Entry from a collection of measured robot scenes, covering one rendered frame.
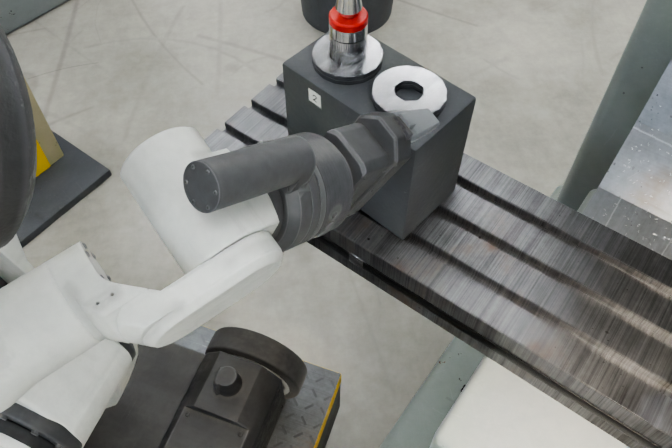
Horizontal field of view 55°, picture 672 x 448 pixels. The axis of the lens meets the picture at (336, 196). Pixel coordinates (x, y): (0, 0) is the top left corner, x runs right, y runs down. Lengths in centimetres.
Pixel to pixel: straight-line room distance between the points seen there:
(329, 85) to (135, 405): 71
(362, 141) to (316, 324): 137
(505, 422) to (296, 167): 53
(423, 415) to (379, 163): 110
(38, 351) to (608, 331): 66
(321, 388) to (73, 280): 100
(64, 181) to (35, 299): 188
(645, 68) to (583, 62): 166
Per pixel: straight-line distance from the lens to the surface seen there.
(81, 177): 231
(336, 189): 51
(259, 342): 123
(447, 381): 164
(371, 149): 56
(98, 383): 78
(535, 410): 91
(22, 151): 22
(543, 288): 89
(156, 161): 46
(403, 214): 84
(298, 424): 138
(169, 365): 127
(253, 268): 43
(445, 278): 87
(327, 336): 188
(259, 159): 43
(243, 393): 118
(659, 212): 108
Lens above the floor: 171
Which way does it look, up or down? 53 degrees down
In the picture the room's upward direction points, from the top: straight up
